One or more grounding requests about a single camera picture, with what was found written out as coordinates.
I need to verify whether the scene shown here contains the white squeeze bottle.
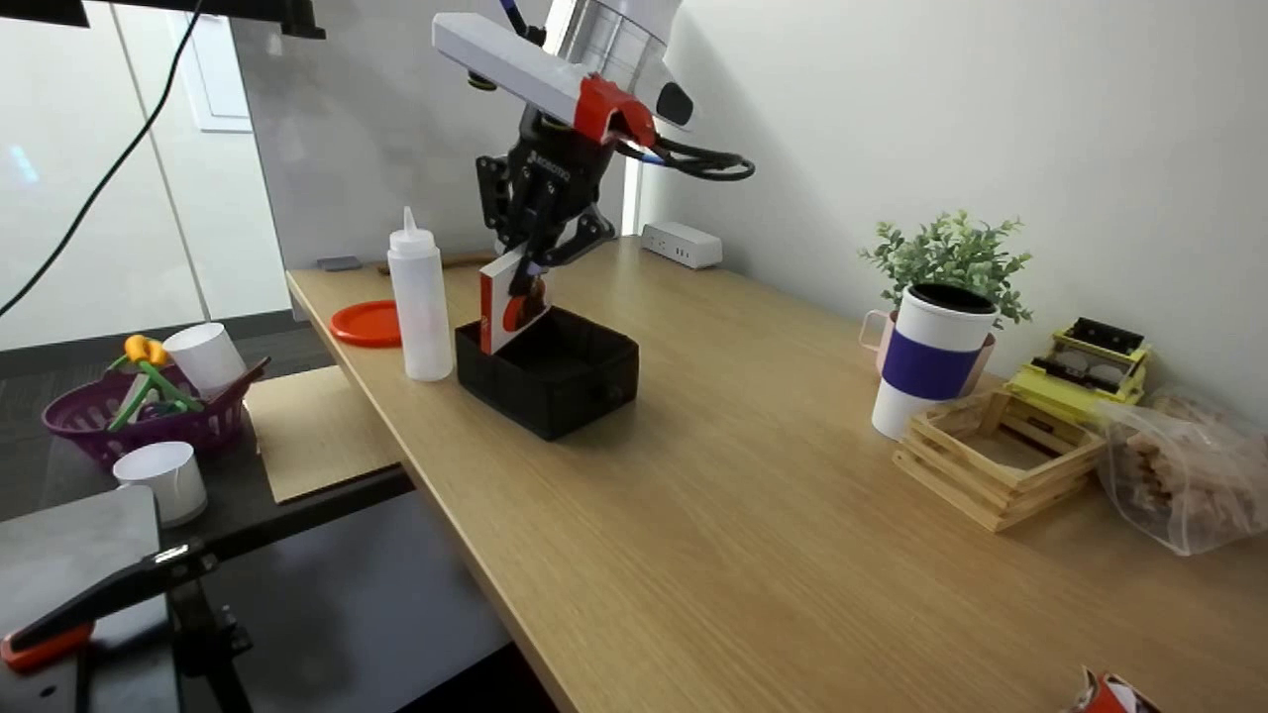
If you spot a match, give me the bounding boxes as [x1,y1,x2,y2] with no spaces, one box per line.
[390,208,453,380]

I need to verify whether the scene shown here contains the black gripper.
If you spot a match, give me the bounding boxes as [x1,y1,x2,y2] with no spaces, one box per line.
[475,109,614,296]

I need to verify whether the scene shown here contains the black hanging cable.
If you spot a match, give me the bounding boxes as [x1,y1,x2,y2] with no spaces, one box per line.
[0,0,209,322]

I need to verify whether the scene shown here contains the white abc picture book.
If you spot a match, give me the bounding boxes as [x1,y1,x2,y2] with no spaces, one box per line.
[479,251,547,355]

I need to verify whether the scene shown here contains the white rectangular device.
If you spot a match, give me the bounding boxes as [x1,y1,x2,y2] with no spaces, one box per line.
[639,223,721,269]

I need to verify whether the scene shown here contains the toy vegetables in basket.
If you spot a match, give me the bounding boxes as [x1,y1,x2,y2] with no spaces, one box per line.
[108,331,201,430]

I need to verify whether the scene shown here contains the white cylinder cup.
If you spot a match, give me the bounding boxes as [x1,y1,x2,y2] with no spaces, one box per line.
[111,438,209,525]

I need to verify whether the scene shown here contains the wooden board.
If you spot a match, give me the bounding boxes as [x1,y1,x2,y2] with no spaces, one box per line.
[244,366,399,504]

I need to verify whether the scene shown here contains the small green potted plant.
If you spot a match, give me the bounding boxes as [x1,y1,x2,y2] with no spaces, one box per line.
[866,208,1029,326]

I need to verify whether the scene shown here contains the clear plastic snack container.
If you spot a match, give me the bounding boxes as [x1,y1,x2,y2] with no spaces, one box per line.
[1096,401,1268,553]

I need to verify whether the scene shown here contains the orange round lid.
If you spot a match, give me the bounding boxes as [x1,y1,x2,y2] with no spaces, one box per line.
[327,301,399,350]

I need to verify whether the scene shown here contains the red packet at edge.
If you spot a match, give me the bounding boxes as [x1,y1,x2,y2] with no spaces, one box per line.
[1070,668,1162,713]

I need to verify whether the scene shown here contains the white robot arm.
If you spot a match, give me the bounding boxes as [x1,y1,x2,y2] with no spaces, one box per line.
[433,0,693,296]

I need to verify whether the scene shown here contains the purple plastic basket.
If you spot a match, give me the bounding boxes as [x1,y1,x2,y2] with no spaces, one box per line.
[41,359,264,467]

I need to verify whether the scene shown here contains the white and purple cup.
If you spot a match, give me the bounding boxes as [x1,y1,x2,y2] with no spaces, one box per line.
[873,281,994,438]

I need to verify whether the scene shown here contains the wooden slatted crate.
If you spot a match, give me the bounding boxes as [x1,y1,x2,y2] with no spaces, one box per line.
[897,392,1107,529]

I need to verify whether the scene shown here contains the white cup in basket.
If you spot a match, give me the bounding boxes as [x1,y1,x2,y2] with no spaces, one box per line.
[164,322,244,401]

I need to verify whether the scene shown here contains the black rectangular box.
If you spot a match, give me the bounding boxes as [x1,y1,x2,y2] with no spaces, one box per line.
[454,309,639,438]

